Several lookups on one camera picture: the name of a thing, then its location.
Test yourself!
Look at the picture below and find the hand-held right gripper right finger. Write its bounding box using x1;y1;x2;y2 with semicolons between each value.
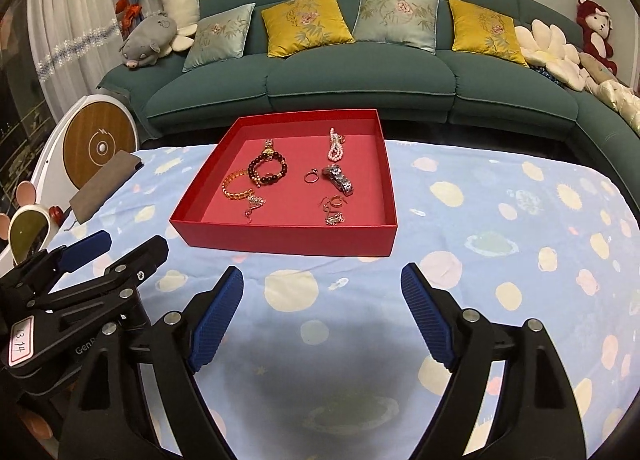
400;261;587;460

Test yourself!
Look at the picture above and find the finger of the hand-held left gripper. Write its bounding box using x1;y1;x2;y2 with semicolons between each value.
44;235;170;313
19;229;113;287

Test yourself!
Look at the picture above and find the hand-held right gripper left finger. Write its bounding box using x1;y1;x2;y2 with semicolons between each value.
57;265;246;460

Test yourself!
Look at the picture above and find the red cardboard box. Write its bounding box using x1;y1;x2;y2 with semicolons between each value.
168;109;400;259

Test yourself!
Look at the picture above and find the dark wooden bead bracelet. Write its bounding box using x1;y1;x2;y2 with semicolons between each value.
247;152;290;187

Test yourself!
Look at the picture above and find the silver wristwatch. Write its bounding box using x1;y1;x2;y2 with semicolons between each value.
321;163;355;197

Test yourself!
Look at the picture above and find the white eared tabletop mirror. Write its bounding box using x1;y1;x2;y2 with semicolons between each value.
0;180;66;282

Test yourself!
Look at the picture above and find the brown rectangular pad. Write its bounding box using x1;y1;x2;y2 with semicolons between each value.
69;150;144;221

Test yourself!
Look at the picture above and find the blue printed blanket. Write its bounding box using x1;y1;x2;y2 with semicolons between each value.
15;137;640;460

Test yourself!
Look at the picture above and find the white machine with wooden disc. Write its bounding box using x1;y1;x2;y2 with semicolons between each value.
30;93;139;212

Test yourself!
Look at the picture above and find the dark glass cabinet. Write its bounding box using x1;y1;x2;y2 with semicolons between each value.
0;0;57;202

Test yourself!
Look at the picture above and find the grey pig plush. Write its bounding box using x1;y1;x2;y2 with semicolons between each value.
118;10;180;70

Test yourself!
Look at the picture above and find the white flower plush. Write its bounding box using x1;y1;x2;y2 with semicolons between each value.
167;23;199;54

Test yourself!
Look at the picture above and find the grey-green embroidered cushion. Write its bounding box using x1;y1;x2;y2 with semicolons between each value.
351;0;441;56
181;3;257;74

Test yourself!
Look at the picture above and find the white sheer curtain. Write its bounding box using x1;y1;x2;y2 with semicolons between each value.
25;0;132;142

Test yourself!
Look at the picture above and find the red curtain tie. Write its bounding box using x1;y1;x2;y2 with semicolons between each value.
115;0;144;29

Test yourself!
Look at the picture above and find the dark green sofa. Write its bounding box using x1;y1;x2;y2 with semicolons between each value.
96;0;640;207

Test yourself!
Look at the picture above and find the yellow embroidered cushion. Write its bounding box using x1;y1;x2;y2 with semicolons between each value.
447;0;530;68
261;0;356;59

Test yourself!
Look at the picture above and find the cream satin cushion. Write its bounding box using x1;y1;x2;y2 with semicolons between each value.
595;80;640;137

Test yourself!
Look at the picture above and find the white flower cushion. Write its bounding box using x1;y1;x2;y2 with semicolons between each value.
514;18;594;92

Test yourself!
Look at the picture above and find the beige plush toy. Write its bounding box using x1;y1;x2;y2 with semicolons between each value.
580;53;619;92

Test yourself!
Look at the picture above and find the red monkey plush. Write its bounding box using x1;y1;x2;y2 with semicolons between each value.
575;0;619;76

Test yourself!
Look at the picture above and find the pink pearl bracelet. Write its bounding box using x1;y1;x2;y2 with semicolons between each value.
326;127;347;163

